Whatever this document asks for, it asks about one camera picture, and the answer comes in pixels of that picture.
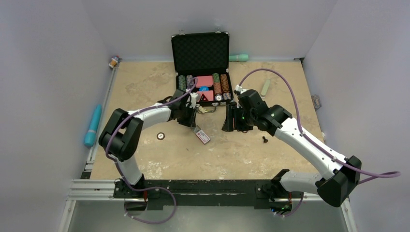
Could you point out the small orange bottle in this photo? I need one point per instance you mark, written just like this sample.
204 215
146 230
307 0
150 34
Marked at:
115 60

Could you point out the pink card deck upper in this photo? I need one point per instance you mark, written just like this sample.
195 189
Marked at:
204 81

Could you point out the green chip stack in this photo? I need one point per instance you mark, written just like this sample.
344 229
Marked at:
216 78
182 83

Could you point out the orange chip stack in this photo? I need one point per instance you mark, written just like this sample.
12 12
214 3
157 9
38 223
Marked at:
217 91

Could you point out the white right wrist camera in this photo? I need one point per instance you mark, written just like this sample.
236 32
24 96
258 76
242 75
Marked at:
239 90

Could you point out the green chip stack left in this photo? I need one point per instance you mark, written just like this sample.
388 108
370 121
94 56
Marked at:
182 83

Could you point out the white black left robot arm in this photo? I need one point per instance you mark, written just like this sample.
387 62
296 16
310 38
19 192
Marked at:
121 134

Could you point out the grey object at right wall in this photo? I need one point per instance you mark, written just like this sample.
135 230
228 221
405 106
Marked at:
316 101

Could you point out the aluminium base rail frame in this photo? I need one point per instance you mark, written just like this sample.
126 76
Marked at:
199 206

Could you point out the grey chip stack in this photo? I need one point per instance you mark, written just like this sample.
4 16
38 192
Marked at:
190 81

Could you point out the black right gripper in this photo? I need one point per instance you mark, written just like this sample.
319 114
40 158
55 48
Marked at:
233 111

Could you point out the brown chip stack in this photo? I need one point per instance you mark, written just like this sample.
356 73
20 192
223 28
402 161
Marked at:
226 94

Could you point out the pink card deck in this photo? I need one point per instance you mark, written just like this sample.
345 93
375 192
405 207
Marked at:
204 81
205 96

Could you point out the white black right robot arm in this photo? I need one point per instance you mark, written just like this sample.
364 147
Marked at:
337 174

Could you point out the pale green stapler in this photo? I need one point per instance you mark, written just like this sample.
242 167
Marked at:
265 88

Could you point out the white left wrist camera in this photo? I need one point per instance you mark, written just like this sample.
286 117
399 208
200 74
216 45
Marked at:
193 99

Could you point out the green chip stack right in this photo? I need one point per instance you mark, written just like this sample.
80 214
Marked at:
216 78

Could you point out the left poker chip on table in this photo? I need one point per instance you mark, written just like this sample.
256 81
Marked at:
160 136

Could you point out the blue dealer button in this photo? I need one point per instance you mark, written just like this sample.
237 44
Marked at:
203 88

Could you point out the teal blue handle tool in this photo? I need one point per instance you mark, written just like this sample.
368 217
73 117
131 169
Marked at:
90 136

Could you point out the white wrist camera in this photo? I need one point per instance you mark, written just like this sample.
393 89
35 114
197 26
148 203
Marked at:
239 90
193 99

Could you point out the pink card deck lower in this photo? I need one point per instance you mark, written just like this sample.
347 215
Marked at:
205 96

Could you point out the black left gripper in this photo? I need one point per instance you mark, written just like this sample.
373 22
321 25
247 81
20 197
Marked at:
191 121

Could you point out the mint green flashlight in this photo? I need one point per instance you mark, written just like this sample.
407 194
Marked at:
238 58

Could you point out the black poker chip case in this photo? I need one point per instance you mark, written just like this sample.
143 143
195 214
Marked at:
202 54

